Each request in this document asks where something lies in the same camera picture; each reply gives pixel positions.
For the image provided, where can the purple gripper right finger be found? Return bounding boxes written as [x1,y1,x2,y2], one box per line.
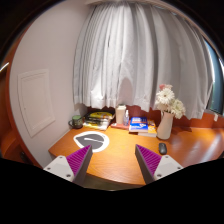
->
[135,145,182,184]

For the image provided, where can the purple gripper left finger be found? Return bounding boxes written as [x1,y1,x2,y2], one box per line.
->
[44,145,92,186]

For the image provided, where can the yellow black book stack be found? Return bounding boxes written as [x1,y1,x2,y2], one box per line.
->
[83,111,115,131]

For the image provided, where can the green mug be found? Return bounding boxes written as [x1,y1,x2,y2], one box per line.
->
[68,115,83,129]

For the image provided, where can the white pink flower bouquet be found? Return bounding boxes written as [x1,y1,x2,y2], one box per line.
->
[155,84,186,119]

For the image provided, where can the clear spray bottle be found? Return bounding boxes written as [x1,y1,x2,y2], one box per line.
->
[123,110,129,126]

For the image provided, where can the yellow book under blue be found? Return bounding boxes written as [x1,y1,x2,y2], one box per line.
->
[138,120,157,137]

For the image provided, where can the white lidded jar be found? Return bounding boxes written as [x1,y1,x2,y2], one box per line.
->
[115,105,126,124]

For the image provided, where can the black computer mouse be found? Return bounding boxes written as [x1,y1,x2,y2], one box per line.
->
[159,143,167,155]

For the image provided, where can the red flat book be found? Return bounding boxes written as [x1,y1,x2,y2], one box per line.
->
[110,123,129,130]

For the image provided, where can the white ceramic vase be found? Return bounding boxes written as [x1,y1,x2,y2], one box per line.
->
[157,112,174,140]

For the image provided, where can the white curtain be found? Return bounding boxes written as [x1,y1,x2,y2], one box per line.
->
[73,2,212,119]

